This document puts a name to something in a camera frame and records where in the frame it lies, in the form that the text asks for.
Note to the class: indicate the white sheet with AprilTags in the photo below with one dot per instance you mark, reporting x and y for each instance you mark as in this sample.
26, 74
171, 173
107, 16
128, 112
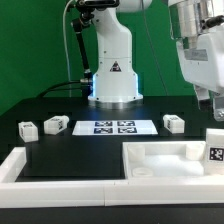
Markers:
114, 127

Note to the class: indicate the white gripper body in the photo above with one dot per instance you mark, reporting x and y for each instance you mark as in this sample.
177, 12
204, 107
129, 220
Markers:
204, 65

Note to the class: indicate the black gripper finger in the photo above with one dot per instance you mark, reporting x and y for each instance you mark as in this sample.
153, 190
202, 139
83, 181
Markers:
218, 107
203, 97

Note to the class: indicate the white U-shaped obstacle fence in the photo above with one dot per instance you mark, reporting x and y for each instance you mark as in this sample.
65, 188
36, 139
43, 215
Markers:
15, 194

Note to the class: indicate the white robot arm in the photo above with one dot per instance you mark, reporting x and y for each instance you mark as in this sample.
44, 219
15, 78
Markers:
197, 26

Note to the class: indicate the white square tabletop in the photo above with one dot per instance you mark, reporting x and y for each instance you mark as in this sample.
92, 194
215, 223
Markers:
164, 159

